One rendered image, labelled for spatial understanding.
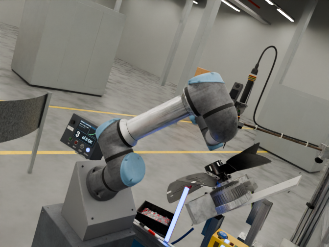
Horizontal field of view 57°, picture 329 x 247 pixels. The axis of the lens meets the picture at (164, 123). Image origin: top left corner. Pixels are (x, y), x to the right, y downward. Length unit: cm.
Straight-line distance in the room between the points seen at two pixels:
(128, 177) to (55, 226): 39
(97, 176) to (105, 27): 697
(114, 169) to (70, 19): 661
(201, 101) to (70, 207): 70
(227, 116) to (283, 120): 823
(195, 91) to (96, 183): 54
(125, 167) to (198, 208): 83
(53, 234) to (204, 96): 83
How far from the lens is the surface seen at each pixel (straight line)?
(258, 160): 180
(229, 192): 187
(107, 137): 117
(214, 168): 191
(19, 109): 306
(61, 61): 772
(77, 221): 132
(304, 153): 902
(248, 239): 203
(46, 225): 143
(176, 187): 202
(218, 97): 103
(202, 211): 187
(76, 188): 131
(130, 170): 114
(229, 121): 104
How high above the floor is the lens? 179
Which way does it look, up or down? 13 degrees down
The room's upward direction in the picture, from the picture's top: 20 degrees clockwise
